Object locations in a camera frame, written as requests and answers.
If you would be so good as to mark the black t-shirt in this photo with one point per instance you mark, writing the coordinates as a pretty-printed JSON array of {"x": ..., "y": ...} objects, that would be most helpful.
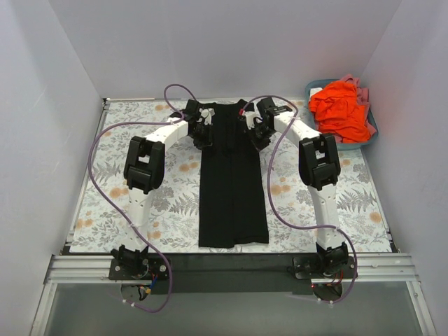
[{"x": 232, "y": 208}]

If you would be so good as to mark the teal plastic laundry basket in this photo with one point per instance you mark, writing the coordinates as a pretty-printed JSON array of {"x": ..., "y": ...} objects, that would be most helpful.
[{"x": 317, "y": 85}]

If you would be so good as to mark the orange t-shirt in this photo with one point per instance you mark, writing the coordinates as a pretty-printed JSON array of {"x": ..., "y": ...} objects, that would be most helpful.
[{"x": 336, "y": 112}]

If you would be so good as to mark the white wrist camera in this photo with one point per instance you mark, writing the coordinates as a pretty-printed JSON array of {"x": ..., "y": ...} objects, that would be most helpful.
[
  {"x": 248, "y": 117},
  {"x": 206, "y": 115}
]

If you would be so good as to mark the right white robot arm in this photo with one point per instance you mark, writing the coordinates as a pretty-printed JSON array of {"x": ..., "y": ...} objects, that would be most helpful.
[{"x": 319, "y": 169}]

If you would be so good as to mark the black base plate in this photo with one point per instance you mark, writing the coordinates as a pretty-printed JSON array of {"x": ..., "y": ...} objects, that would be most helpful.
[{"x": 165, "y": 280}]

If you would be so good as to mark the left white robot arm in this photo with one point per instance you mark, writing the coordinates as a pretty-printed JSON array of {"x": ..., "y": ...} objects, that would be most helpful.
[{"x": 144, "y": 173}]

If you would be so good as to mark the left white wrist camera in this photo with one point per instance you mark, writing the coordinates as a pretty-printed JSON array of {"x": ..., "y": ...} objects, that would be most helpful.
[{"x": 206, "y": 115}]

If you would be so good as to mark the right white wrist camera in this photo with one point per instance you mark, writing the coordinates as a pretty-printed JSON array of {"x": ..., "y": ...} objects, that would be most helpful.
[{"x": 248, "y": 117}]

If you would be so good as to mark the aluminium mounting rail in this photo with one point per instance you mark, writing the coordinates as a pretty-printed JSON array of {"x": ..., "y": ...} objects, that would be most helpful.
[{"x": 91, "y": 269}]

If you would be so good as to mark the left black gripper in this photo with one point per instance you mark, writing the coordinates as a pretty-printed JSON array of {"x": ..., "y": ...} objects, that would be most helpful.
[{"x": 203, "y": 136}]

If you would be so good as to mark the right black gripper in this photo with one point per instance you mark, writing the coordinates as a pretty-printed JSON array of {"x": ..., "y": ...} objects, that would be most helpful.
[{"x": 259, "y": 136}]

